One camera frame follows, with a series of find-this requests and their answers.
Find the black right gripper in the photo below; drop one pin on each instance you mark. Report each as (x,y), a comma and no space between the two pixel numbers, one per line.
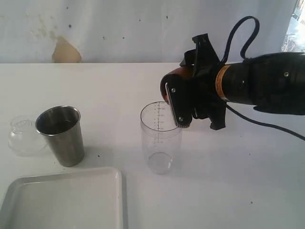
(205,65)

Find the brown wooden cup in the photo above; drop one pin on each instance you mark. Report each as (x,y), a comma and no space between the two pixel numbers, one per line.
(184,71)

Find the stainless steel cup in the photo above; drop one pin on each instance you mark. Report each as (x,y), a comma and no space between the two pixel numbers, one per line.
(61,129)

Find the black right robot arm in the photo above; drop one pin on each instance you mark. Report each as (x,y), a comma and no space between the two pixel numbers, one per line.
(271,83)

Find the clear plastic shaker cup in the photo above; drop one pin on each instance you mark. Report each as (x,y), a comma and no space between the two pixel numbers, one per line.
(161,138)

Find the clear dome strainer lid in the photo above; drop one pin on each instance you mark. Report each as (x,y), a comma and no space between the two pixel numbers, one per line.
(24,140)

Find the white metal tray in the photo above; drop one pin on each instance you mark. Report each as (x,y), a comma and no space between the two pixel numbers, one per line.
(85,199)

